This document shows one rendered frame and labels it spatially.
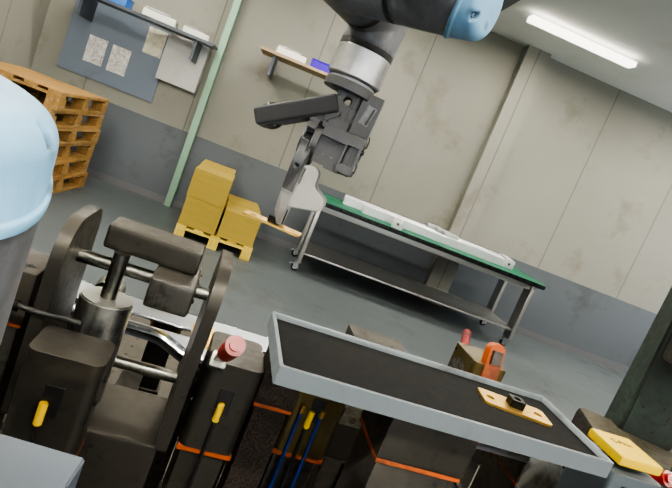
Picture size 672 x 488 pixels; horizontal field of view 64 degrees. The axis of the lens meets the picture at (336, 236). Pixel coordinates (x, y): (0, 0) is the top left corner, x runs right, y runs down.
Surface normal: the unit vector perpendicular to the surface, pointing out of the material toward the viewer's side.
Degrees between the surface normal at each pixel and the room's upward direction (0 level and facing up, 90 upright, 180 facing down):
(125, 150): 90
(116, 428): 0
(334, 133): 88
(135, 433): 0
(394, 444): 90
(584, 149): 90
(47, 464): 0
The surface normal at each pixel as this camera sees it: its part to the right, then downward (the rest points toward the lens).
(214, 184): 0.12, 0.21
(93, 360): 0.36, -0.92
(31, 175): 0.95, 0.33
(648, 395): -0.17, 0.07
